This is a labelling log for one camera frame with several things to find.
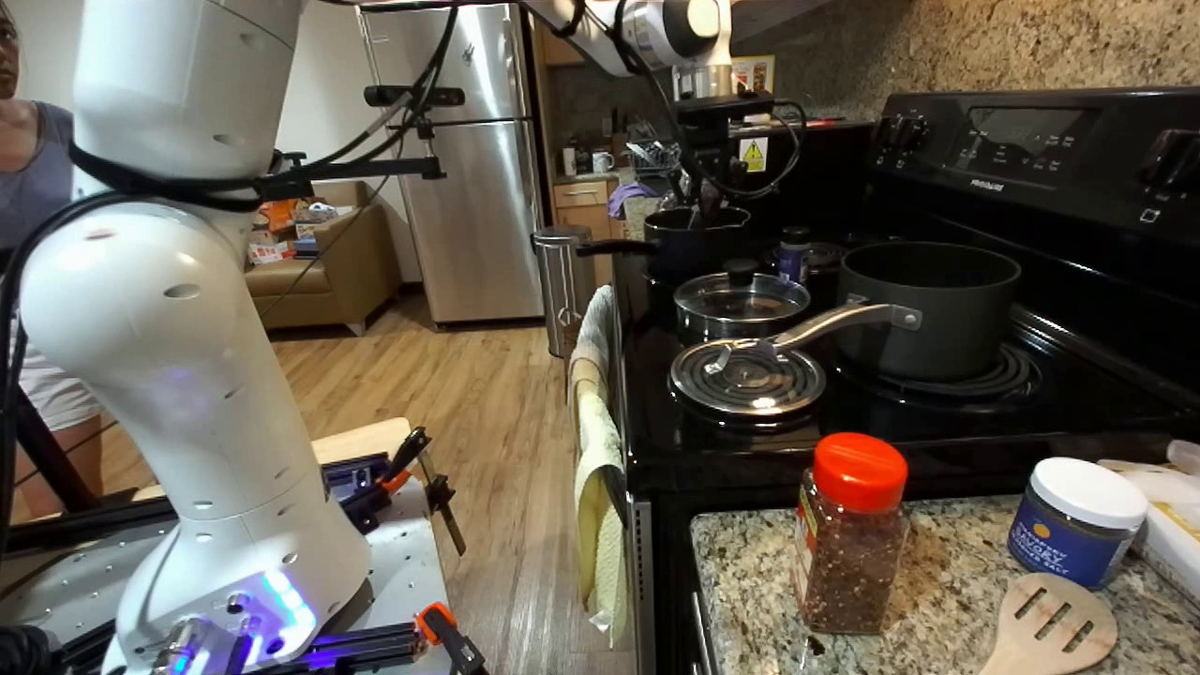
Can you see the steel rimmed flat pan lid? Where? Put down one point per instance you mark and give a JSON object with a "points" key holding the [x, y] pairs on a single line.
{"points": [[751, 396]]}

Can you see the black depth sensor bar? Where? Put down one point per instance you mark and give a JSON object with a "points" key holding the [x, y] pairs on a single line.
{"points": [[412, 95]]}

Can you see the brown armchair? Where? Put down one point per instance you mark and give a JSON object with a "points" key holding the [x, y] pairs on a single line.
{"points": [[324, 276]]}

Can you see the steel trash can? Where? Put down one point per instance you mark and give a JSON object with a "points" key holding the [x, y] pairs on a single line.
{"points": [[559, 293]]}

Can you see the slotted wooden spatula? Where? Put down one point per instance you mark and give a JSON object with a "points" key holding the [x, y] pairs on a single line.
{"points": [[1101, 622]]}

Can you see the large grey saucepan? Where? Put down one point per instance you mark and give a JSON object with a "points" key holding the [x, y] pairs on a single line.
{"points": [[932, 323]]}

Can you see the black orange bar clamp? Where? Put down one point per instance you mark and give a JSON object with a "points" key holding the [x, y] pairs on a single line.
{"points": [[400, 473], [450, 640]]}

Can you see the pot with glass lid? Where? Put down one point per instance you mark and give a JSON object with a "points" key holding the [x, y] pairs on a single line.
{"points": [[735, 300]]}

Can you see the red lid spice jar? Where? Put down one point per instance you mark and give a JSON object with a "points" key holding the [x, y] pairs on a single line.
{"points": [[850, 547]]}

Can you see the black electric stove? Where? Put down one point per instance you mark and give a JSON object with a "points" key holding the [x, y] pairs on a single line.
{"points": [[751, 463]]}

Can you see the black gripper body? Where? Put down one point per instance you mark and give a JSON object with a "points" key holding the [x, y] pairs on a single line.
{"points": [[724, 133]]}

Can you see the stainless steel refrigerator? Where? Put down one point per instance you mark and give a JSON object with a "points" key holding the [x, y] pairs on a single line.
{"points": [[481, 225]]}

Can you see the person in grey shirt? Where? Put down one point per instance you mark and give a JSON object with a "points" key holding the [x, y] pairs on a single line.
{"points": [[32, 172]]}

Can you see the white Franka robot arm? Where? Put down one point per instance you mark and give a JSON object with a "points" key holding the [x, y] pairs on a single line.
{"points": [[174, 377]]}

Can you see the black box appliance yellow sticker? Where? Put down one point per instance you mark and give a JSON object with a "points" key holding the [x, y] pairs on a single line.
{"points": [[825, 172]]}

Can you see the blue jar white lid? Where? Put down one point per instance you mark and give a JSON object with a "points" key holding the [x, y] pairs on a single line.
{"points": [[1061, 546]]}

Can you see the wooden board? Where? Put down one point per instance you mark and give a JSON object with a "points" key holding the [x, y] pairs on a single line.
{"points": [[361, 438]]}

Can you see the black camera boom bar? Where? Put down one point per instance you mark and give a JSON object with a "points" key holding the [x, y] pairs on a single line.
{"points": [[361, 170]]}

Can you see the cream kitchen towel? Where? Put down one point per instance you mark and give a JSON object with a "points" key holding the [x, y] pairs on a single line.
{"points": [[592, 437]]}

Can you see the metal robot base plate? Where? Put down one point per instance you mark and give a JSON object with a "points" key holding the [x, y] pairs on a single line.
{"points": [[400, 563]]}

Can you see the small dark blue bottle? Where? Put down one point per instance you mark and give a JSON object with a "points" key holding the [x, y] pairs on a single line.
{"points": [[794, 256]]}

